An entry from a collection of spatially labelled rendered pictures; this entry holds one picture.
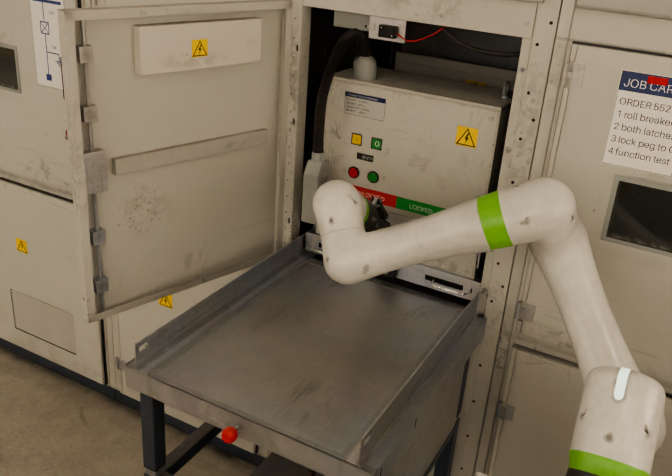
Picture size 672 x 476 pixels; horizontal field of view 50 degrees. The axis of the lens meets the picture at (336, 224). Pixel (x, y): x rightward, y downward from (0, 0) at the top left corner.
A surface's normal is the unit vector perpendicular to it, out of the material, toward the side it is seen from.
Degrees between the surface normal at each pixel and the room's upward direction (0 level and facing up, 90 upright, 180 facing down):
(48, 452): 0
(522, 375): 90
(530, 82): 90
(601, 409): 55
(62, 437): 0
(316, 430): 0
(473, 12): 90
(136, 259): 90
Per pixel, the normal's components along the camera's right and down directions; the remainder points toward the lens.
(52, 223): -0.48, 0.32
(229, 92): 0.70, 0.33
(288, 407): 0.07, -0.91
